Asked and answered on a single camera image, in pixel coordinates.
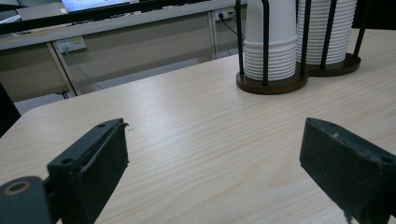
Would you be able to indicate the stack of white paper cups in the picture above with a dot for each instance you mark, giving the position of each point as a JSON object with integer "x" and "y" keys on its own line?
{"x": 283, "y": 31}

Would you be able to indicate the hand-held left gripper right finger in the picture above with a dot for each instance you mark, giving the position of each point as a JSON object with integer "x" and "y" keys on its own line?
{"x": 345, "y": 168}

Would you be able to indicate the right white cup stack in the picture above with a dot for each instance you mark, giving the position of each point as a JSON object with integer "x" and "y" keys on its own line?
{"x": 342, "y": 31}

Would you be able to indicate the dark wooden cup holder rack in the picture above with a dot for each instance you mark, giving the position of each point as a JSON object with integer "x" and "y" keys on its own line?
{"x": 274, "y": 87}

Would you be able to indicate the beige office desk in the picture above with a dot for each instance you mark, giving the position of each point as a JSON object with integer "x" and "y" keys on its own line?
{"x": 140, "y": 40}

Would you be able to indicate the computer monitor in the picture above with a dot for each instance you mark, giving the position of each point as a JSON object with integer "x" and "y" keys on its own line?
{"x": 93, "y": 4}

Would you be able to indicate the white wall socket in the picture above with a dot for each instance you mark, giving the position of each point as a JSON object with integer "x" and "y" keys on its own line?
{"x": 224, "y": 13}

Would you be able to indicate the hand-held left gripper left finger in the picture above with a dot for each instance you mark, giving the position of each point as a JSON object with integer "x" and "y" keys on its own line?
{"x": 90, "y": 168}

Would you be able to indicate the white power strip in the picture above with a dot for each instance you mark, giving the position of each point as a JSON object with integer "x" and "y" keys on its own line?
{"x": 71, "y": 44}

